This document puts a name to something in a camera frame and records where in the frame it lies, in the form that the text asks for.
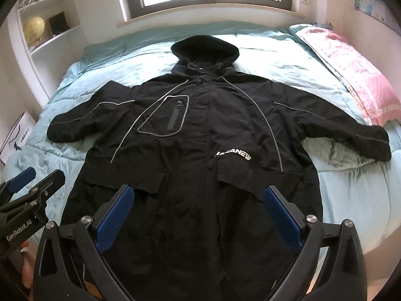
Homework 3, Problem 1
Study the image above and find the person's left hand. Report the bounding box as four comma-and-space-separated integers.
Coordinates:
20, 241, 35, 289

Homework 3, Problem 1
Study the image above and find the pink quilted pillow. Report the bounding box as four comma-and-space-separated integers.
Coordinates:
296, 27, 400, 126

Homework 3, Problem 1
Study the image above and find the black hooded jacket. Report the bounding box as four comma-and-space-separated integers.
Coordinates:
47, 35, 391, 300

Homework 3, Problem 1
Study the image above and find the white wall bookshelf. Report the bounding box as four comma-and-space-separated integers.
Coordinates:
7, 0, 87, 109

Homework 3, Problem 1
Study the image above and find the white paper bag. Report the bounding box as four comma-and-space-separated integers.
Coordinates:
1, 111, 36, 165

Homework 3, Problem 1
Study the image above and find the yellow globe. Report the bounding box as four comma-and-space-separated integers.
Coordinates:
23, 16, 46, 46

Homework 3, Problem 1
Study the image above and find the light teal quilt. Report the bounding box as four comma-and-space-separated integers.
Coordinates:
1, 22, 400, 252

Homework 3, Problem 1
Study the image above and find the colourful wall map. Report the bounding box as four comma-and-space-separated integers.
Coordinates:
354, 0, 400, 31

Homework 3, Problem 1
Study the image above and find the small black box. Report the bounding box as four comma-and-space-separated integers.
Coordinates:
48, 12, 70, 36

